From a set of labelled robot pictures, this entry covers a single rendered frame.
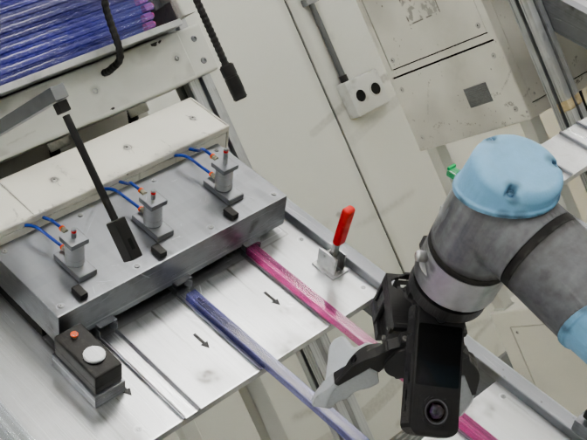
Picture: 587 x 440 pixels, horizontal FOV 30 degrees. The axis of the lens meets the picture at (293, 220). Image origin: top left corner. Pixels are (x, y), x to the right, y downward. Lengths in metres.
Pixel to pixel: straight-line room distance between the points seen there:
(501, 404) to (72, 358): 0.48
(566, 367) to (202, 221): 1.21
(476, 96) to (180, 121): 0.89
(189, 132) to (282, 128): 1.97
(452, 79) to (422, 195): 1.50
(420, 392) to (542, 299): 0.16
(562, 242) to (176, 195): 0.63
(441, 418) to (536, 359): 1.46
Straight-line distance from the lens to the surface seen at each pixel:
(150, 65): 1.46
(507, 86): 2.13
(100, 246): 1.28
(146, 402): 1.20
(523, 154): 0.86
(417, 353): 0.95
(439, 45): 2.21
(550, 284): 0.84
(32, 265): 1.27
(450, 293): 0.91
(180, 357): 1.25
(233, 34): 3.37
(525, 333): 2.38
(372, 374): 1.02
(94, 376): 1.17
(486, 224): 0.85
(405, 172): 3.66
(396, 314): 0.99
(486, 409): 1.25
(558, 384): 2.40
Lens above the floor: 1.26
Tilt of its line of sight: 7 degrees down
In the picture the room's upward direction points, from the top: 24 degrees counter-clockwise
